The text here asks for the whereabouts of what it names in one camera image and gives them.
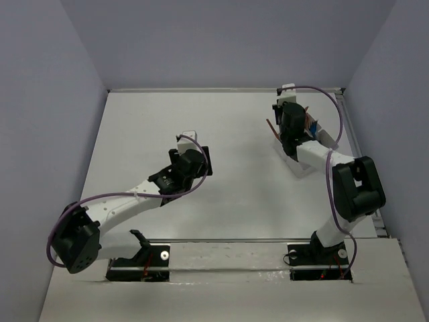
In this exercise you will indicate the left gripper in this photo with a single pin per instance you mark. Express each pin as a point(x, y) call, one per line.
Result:
point(206, 161)

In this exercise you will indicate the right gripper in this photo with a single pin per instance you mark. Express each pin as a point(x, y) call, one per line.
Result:
point(278, 110)

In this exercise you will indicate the red chopstick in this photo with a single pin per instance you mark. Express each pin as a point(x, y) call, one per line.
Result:
point(273, 130)

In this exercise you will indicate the blue plastic fork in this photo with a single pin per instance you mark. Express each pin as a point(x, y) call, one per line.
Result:
point(313, 128)

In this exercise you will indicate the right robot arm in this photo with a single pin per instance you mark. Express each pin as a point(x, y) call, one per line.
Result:
point(353, 184)

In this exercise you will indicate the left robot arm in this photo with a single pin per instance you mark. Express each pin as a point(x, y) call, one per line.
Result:
point(83, 233)

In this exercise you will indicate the white divided container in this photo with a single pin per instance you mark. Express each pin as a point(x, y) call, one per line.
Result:
point(310, 155)

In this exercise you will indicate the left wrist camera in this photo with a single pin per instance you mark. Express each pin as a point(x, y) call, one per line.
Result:
point(187, 140)

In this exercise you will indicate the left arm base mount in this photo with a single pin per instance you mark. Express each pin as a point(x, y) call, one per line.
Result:
point(149, 264)

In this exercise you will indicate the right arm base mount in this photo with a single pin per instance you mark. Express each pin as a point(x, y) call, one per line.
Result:
point(311, 261)

